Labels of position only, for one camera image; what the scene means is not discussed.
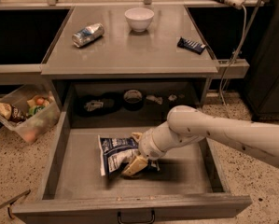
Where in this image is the grey open top drawer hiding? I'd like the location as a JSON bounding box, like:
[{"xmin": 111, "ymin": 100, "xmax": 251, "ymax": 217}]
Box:
[{"xmin": 11, "ymin": 80, "xmax": 253, "ymax": 224}]

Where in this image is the crushed silver blue can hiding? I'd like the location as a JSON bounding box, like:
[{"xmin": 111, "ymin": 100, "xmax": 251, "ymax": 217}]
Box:
[{"xmin": 72, "ymin": 23, "xmax": 105, "ymax": 48}]

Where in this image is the green packet in bin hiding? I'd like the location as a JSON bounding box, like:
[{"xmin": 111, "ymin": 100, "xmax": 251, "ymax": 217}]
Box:
[{"xmin": 28, "ymin": 105, "xmax": 45, "ymax": 116}]

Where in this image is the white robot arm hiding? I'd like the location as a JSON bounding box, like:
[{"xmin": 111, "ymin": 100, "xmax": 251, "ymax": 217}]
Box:
[{"xmin": 122, "ymin": 105, "xmax": 279, "ymax": 176}]

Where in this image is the grey counter cabinet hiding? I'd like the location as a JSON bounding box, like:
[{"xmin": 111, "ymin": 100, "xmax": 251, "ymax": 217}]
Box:
[{"xmin": 0, "ymin": 2, "xmax": 250, "ymax": 110}]

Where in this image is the brown snack bag in bin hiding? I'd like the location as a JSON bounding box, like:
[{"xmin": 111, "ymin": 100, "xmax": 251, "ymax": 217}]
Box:
[{"xmin": 0, "ymin": 103, "xmax": 26, "ymax": 123}]

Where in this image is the black drawer handle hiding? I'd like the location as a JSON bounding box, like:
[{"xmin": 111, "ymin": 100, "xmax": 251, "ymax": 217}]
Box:
[{"xmin": 117, "ymin": 210, "xmax": 156, "ymax": 224}]

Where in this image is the clear plastic storage bin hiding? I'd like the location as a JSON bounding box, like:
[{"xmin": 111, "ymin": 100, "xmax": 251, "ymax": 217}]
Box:
[{"xmin": 0, "ymin": 85, "xmax": 60, "ymax": 143}]

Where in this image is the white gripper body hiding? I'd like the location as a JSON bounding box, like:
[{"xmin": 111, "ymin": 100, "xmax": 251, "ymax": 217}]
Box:
[{"xmin": 138, "ymin": 126, "xmax": 171, "ymax": 161}]

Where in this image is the white ceramic bowl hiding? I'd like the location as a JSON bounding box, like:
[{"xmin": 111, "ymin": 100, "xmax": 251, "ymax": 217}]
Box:
[{"xmin": 124, "ymin": 7, "xmax": 154, "ymax": 32}]

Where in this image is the black round cup reflection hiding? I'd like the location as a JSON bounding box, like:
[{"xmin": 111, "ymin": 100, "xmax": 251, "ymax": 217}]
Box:
[{"xmin": 123, "ymin": 90, "xmax": 143, "ymax": 111}]

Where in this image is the white cable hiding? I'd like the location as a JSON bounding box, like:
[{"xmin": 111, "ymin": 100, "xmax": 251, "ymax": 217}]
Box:
[{"xmin": 218, "ymin": 4, "xmax": 249, "ymax": 117}]

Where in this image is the dark blue snack bar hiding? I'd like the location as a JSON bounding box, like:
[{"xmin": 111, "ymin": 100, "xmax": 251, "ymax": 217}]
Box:
[{"xmin": 177, "ymin": 37, "xmax": 206, "ymax": 55}]

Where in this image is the blue white chip bag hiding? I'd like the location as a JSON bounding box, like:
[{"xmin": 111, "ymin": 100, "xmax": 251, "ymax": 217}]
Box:
[{"xmin": 97, "ymin": 134, "xmax": 160, "ymax": 178}]

